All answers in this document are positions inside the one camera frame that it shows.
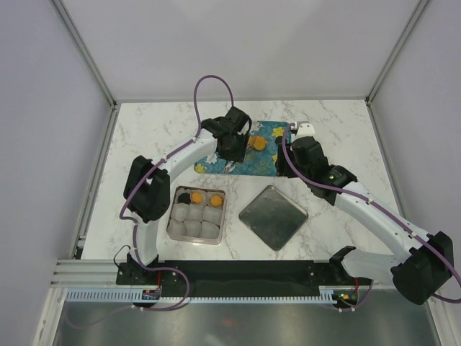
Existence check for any teal floral tray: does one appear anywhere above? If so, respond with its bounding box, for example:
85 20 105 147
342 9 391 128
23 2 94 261
194 121 287 177

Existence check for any black cookie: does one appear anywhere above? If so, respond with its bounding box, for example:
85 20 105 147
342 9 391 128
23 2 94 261
177 192 191 205

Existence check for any square cookie tin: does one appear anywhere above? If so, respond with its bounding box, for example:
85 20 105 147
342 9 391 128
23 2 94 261
166 186 227 246

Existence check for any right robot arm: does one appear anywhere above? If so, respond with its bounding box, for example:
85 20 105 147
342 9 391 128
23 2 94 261
275 136 460 305

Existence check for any purple cable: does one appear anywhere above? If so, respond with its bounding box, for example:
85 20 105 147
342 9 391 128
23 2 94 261
119 74 235 270
280 122 461 302

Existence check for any square metal tin lid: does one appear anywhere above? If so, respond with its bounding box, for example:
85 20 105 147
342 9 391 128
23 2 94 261
238 185 309 252

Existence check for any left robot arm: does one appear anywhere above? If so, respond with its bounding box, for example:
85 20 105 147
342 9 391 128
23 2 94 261
119 106 252 284

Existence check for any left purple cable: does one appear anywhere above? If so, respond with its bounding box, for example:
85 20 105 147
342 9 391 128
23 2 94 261
119 74 235 270

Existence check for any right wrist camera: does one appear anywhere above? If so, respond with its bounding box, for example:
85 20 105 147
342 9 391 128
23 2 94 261
290 121 315 138

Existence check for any orange cookie small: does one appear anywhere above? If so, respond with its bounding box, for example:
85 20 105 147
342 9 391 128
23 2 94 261
191 192 202 204

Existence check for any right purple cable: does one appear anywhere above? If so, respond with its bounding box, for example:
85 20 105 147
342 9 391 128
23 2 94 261
280 122 461 302

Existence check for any orange cookie stack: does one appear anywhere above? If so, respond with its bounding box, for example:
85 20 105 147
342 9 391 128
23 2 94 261
248 136 267 151

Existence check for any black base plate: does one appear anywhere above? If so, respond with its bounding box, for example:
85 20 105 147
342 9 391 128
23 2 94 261
116 259 371 297

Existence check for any white cable duct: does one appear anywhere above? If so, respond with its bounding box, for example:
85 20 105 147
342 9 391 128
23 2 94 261
66 288 356 304

